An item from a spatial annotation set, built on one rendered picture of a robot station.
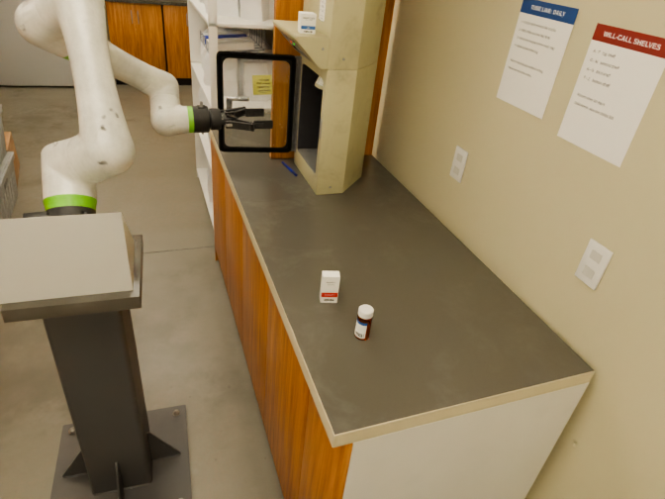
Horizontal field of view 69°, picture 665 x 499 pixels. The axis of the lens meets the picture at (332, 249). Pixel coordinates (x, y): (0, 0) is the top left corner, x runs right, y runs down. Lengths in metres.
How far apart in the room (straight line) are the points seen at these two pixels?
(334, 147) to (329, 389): 1.00
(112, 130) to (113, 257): 0.32
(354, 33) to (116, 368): 1.30
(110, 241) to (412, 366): 0.80
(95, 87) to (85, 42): 0.12
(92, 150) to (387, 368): 0.89
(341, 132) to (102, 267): 0.95
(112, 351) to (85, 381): 0.14
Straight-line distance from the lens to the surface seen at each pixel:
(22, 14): 1.64
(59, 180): 1.45
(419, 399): 1.15
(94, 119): 1.37
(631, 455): 1.47
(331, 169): 1.87
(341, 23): 1.73
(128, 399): 1.74
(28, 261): 1.38
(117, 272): 1.37
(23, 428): 2.43
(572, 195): 1.41
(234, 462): 2.14
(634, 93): 1.31
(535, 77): 1.52
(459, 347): 1.30
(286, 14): 2.05
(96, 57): 1.44
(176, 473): 2.12
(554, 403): 1.41
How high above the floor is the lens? 1.78
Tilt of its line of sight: 33 degrees down
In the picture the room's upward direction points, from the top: 7 degrees clockwise
